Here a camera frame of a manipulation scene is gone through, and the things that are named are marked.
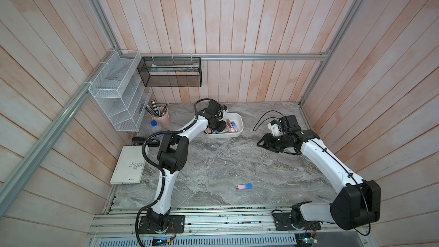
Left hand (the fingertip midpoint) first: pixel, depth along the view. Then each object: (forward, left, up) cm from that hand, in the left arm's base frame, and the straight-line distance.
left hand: (222, 127), depth 100 cm
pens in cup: (+9, +41, +4) cm, 43 cm away
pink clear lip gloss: (+7, -4, -5) cm, 9 cm away
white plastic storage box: (+11, -9, -4) cm, 15 cm away
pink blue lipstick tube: (+5, -8, -5) cm, 11 cm away
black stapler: (-9, +48, -2) cm, 49 cm away
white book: (-24, +49, -5) cm, 55 cm away
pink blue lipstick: (-33, -11, -6) cm, 35 cm away
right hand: (-17, -18, +9) cm, 26 cm away
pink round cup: (+4, +36, +1) cm, 36 cm away
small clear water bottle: (-6, +37, +5) cm, 38 cm away
